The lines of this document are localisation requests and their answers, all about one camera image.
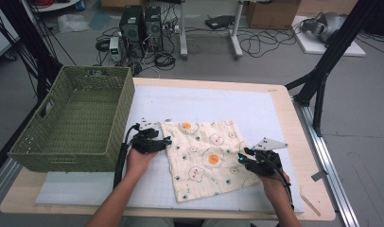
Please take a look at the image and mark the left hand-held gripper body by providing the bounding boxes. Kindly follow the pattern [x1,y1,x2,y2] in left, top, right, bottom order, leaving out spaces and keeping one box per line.
[131,118,166,155]

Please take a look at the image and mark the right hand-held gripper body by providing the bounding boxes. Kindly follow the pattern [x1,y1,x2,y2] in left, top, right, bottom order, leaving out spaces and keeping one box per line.
[245,136,288,177]

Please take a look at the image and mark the cream printed cloth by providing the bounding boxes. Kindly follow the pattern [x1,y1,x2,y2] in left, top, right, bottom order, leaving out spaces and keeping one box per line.
[160,119,264,203]

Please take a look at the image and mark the green woven basket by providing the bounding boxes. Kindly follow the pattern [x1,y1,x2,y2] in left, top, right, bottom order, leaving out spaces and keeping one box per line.
[8,65,136,173]

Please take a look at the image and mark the person's left hand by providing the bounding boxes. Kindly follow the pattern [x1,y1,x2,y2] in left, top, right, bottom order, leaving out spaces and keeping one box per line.
[126,148,159,182]

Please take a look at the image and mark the person's right hand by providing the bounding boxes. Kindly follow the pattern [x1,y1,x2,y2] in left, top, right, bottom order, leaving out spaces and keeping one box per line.
[259,169,290,201]

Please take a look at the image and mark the white grid mat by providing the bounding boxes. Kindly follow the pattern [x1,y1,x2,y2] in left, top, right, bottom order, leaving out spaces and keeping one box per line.
[35,85,305,213]

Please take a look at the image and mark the grey tape piece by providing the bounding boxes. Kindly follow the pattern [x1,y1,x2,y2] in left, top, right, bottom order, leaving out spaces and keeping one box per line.
[310,169,329,183]

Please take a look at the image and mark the person's grey trousers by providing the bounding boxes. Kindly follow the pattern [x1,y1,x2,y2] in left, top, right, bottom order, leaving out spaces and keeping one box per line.
[118,217,253,227]

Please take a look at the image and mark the small grey power supply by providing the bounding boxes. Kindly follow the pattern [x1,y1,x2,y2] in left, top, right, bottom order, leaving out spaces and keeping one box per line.
[109,36,123,62]

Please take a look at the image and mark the slim black computer tower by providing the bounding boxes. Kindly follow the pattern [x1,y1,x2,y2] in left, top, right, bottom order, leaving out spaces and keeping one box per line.
[145,6,165,53]

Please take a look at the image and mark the white desk leg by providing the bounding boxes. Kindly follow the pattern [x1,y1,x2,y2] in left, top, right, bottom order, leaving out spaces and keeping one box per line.
[179,0,189,61]
[229,0,245,61]

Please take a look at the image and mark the large black computer tower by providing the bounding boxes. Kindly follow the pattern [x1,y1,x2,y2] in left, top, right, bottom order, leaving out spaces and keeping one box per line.
[119,5,146,59]

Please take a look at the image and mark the white floor board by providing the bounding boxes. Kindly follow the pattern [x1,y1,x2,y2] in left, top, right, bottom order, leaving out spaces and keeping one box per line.
[292,15,367,58]

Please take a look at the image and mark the flat black device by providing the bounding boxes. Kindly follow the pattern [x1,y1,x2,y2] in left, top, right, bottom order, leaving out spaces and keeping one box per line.
[204,14,236,30]

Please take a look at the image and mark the clear plastic bag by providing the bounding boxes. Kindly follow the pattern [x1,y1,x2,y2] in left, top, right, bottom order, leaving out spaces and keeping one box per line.
[57,13,91,34]

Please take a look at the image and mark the brown cardboard box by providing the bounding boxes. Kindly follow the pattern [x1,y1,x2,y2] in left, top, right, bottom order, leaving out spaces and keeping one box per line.
[245,0,302,30]

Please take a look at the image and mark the grey headset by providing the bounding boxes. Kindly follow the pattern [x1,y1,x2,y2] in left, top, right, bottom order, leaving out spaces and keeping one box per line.
[301,11,347,44]

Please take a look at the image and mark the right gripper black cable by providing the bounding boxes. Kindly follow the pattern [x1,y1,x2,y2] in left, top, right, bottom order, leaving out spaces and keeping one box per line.
[265,154,296,211]

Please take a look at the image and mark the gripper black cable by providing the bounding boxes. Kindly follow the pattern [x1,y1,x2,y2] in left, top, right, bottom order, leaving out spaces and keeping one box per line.
[113,123,141,190]
[265,154,296,211]

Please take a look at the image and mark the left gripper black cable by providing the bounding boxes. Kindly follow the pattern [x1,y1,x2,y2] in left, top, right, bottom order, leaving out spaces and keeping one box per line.
[113,123,141,190]

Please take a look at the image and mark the aluminium rail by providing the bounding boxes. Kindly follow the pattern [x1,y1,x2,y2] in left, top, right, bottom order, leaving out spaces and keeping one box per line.
[292,97,360,227]

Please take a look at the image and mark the coiled black cable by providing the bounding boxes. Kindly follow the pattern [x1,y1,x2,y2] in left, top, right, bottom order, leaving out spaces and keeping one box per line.
[153,51,177,71]

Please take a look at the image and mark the tangled black floor cable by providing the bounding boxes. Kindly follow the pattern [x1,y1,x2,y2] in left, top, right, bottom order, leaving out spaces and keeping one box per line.
[236,27,298,59]

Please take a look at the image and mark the black metal stand with cables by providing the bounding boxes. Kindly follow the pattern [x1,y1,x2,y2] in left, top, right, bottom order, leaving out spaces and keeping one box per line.
[0,0,64,105]

